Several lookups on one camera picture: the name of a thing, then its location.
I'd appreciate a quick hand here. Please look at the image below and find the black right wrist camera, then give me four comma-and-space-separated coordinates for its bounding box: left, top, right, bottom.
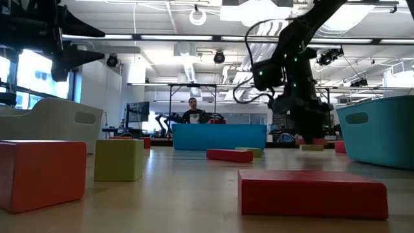
270, 93, 294, 115

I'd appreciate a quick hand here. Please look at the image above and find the black window ledge box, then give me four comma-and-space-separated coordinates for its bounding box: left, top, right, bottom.
0, 92, 17, 107

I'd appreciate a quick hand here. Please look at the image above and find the ceiling light bar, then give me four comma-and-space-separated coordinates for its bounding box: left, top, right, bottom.
61, 33, 414, 45

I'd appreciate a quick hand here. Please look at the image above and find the white plastic bin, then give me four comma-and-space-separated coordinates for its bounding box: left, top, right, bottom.
0, 98, 104, 155

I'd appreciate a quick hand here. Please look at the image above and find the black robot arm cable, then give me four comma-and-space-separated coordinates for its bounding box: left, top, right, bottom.
232, 17, 294, 105

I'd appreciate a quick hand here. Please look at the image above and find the black computer monitor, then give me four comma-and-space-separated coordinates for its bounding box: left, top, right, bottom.
125, 101, 151, 124

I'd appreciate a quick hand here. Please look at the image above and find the blue plastic bin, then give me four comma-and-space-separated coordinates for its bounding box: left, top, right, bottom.
171, 123, 268, 151

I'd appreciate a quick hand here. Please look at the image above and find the black ceiling camera cluster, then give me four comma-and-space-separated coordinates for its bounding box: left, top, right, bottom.
316, 47, 345, 67

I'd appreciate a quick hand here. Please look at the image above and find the blue round bag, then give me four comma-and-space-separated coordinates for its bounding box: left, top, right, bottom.
278, 132, 296, 143

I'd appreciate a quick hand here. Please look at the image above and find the white coiled ceiling cable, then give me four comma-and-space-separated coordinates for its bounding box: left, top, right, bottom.
188, 8, 208, 27

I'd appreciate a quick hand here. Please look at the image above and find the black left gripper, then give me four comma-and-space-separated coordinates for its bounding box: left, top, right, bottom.
0, 0, 106, 83

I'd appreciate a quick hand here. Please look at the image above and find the large orange block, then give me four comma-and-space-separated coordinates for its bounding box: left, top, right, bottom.
0, 139, 87, 214

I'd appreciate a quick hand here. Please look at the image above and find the silver ventilation duct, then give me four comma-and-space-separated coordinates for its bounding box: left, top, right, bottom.
315, 0, 378, 38

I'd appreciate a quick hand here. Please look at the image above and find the person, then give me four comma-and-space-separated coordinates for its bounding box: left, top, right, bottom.
181, 97, 208, 125

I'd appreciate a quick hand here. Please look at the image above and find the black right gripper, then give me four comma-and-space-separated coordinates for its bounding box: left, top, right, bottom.
290, 93, 334, 146

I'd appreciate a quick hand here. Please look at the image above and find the oblong red block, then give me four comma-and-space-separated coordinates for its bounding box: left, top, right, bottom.
294, 138, 328, 146

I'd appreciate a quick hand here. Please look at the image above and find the black ceiling track fixture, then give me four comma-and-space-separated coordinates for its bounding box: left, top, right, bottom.
349, 77, 369, 88

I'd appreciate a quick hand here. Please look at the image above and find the green cube block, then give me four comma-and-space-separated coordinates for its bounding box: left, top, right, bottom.
94, 139, 145, 183

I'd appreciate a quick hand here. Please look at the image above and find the black metal rig frame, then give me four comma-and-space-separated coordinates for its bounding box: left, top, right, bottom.
316, 85, 331, 137
168, 83, 218, 140

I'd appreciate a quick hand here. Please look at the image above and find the large red block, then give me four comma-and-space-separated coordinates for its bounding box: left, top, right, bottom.
237, 170, 389, 221

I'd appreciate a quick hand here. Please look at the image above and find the teal plastic bin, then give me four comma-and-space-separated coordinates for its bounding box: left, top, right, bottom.
336, 94, 414, 171

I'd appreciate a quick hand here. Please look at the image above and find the black ceiling spotlight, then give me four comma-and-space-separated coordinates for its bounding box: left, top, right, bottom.
105, 53, 119, 68
213, 50, 226, 65

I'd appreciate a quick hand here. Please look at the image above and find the dark background desk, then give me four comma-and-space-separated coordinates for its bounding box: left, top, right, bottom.
102, 128, 143, 139

